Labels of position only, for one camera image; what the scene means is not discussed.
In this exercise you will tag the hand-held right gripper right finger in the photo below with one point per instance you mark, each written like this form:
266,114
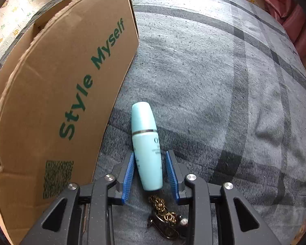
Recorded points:
171,180

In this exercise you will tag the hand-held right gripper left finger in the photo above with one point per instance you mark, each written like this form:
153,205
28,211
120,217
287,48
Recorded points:
128,180

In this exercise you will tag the teal lotion bottle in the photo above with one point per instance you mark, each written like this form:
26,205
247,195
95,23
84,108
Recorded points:
148,155

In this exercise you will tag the brown cardboard box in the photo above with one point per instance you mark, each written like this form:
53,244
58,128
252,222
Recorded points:
66,81

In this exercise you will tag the grey plaid blanket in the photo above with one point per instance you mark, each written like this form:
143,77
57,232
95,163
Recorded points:
206,81

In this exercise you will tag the pink bedding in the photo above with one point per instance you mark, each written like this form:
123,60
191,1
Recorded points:
295,28

